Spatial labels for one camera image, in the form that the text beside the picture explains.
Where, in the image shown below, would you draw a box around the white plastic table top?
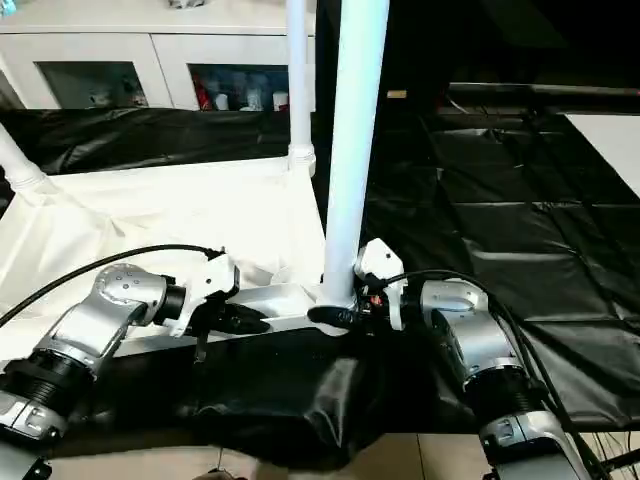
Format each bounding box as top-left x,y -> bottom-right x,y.
0,155 -> 362,363

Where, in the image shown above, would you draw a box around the black mat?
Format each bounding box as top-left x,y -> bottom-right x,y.
0,100 -> 640,469

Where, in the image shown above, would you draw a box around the white flat board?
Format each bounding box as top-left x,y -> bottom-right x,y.
564,112 -> 640,198

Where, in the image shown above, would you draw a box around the white cabinet with glass doors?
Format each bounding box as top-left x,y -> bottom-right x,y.
0,0 -> 320,114

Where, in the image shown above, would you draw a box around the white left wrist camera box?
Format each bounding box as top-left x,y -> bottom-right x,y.
164,251 -> 242,338

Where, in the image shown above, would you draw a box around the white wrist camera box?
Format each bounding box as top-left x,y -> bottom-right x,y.
354,237 -> 408,332
164,251 -> 242,338

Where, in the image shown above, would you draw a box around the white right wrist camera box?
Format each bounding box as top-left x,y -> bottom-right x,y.
354,237 -> 408,332

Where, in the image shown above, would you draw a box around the black metal rail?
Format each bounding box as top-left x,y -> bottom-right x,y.
447,82 -> 640,100

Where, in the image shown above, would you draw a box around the thin black floor cables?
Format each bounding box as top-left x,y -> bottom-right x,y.
585,425 -> 640,480

